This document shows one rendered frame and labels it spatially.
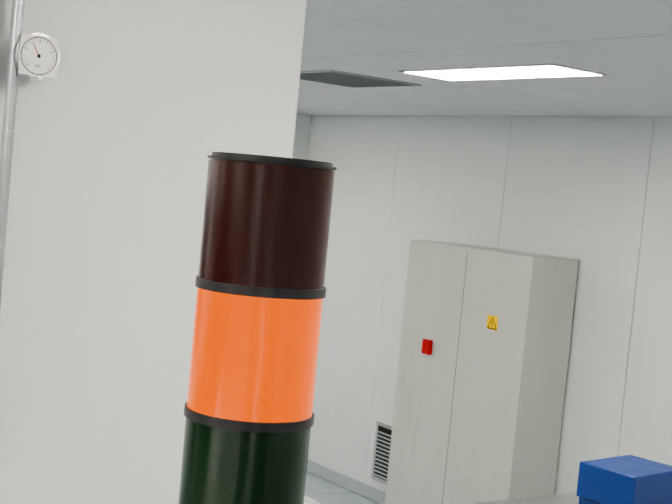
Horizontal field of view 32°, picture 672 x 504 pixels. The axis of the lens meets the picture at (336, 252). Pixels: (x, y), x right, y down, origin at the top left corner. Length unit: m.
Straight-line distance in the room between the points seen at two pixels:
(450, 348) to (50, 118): 6.05
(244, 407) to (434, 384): 7.48
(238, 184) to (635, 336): 6.84
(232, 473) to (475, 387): 7.18
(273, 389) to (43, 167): 1.50
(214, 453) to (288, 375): 0.04
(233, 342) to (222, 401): 0.02
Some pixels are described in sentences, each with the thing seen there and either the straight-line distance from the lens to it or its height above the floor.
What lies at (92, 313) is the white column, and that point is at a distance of 1.97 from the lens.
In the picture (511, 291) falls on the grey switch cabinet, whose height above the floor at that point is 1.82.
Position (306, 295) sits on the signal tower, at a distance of 0.44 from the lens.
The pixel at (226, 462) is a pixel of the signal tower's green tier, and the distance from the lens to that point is 0.44.
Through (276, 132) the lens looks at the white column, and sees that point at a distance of 2.11.
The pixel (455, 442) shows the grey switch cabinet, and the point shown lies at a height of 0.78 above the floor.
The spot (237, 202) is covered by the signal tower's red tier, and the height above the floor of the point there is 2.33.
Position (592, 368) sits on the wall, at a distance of 7.48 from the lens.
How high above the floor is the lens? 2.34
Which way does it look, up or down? 3 degrees down
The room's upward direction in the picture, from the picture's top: 5 degrees clockwise
